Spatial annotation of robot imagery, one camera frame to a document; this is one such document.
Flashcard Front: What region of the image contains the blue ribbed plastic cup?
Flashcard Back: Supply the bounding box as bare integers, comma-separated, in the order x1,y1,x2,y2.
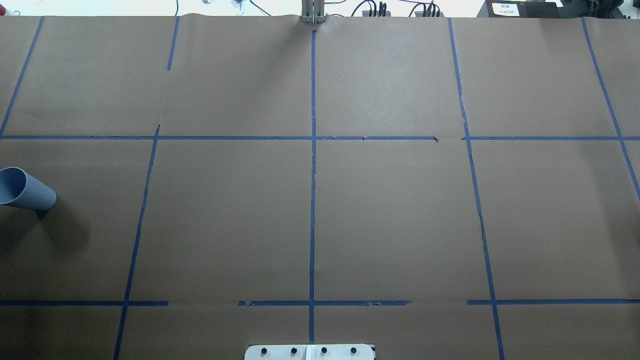
0,167,57,212

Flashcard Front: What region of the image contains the black connector block right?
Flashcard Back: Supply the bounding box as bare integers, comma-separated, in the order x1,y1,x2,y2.
409,1,443,18

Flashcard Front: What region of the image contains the black box with label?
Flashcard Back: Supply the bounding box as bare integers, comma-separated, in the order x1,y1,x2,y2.
477,0,562,19

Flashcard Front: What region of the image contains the aluminium frame post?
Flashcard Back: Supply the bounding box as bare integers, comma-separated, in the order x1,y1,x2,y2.
300,0,326,24

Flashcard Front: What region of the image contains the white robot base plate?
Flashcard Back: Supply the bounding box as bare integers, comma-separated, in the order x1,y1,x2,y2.
244,343,377,360

